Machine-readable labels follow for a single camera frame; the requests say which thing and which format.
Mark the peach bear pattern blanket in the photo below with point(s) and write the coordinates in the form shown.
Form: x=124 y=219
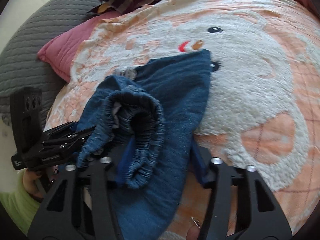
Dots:
x=263 y=106

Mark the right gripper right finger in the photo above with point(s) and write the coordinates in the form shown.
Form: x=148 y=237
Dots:
x=241 y=205

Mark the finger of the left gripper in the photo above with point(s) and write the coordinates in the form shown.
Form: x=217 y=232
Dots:
x=61 y=130
x=75 y=140

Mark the green sleeve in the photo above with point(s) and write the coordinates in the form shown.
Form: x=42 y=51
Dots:
x=20 y=206

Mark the pink quilted pillow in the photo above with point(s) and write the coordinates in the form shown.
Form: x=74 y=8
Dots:
x=60 y=51

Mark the grey quilted headboard cover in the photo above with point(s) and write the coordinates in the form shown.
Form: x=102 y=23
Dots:
x=20 y=66

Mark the blue denim lace-trimmed pants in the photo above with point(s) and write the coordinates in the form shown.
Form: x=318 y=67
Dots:
x=160 y=109

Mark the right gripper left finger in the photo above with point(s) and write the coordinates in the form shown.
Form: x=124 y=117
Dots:
x=78 y=206

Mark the left hand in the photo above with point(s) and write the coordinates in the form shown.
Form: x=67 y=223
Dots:
x=29 y=183

